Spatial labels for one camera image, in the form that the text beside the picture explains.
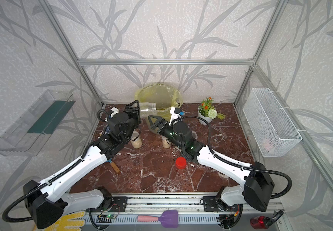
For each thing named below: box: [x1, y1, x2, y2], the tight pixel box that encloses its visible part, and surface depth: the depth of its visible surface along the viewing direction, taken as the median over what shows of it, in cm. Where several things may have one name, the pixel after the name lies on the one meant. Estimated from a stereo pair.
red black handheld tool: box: [250, 209, 284, 230], surface depth 61 cm
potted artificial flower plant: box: [197, 96, 226, 126], surface depth 98 cm
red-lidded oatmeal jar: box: [139, 102, 157, 115], surface depth 68 cm
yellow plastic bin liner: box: [134, 82, 183, 121], surface depth 96 cm
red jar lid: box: [175, 156, 188, 170], surface depth 88 cm
